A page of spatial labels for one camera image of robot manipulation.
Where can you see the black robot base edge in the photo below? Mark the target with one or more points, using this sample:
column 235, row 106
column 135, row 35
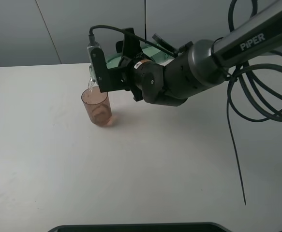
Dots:
column 152, row 227

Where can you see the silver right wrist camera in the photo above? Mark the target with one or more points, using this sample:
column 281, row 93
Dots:
column 90, row 47

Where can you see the pink translucent plastic cup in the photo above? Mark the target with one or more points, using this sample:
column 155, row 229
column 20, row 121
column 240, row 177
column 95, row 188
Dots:
column 97, row 105

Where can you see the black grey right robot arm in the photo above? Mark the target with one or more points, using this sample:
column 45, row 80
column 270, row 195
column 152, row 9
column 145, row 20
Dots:
column 204, row 64

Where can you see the green plastic water bottle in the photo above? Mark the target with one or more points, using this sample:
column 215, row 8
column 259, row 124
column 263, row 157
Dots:
column 149, row 52

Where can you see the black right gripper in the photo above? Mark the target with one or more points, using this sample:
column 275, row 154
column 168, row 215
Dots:
column 143, row 77

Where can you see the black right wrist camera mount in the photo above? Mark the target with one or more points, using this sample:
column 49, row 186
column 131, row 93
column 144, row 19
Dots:
column 108, row 80

